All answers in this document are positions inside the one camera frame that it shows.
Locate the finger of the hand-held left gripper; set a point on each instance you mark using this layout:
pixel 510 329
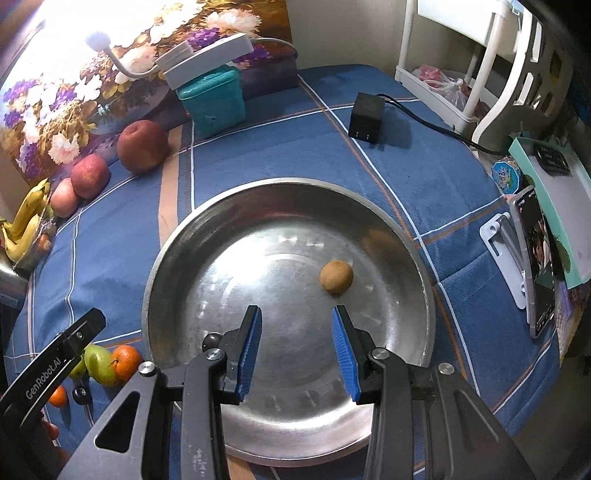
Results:
pixel 85 327

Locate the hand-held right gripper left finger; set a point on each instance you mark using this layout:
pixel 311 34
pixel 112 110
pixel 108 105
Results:
pixel 249 355

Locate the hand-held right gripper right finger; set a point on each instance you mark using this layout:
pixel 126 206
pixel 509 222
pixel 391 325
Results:
pixel 344 355

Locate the orange mandarin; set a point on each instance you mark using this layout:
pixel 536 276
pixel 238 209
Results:
pixel 127 362
pixel 57 397

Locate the brown longan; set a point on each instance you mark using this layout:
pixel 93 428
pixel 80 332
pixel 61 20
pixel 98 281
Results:
pixel 337 276

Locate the round steel plate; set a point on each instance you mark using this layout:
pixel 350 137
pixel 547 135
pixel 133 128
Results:
pixel 277 258

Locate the steel kettle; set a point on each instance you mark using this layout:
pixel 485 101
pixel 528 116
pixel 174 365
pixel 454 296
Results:
pixel 9 286

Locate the yellow banana bunch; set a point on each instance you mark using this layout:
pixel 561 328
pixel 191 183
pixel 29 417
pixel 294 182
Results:
pixel 25 221

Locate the pink red apple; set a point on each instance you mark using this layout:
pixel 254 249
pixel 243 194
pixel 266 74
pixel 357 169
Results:
pixel 63 197

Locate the white phone stand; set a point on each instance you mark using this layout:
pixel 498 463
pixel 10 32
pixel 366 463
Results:
pixel 505 258

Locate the dark red apple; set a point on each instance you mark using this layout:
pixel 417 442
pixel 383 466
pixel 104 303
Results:
pixel 142 146

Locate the floral painting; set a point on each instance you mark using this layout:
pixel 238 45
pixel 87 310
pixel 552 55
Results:
pixel 60 115

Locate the smartphone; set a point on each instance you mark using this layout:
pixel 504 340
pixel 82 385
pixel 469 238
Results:
pixel 538 258

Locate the colourful printed booklet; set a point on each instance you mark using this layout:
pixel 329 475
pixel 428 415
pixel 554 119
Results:
pixel 570 318

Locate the black power adapter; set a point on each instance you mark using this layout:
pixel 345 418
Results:
pixel 364 117

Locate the round blue printed tin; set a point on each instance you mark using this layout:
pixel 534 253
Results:
pixel 507 175

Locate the teal plastic box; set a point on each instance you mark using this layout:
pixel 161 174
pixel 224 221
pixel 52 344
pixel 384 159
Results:
pixel 214 104

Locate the teal cardboard box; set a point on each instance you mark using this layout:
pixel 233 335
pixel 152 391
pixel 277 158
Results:
pixel 554 207

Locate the small black device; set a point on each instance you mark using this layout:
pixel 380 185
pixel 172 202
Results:
pixel 551 157

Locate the pink plastic bag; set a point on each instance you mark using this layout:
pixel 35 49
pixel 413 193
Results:
pixel 438 81

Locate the white plastic chair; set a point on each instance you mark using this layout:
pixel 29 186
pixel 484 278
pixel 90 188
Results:
pixel 498 108

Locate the white gooseneck desk lamp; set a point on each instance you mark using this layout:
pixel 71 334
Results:
pixel 207 57

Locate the white shelf rack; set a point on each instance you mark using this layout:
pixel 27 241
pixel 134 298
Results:
pixel 452 23

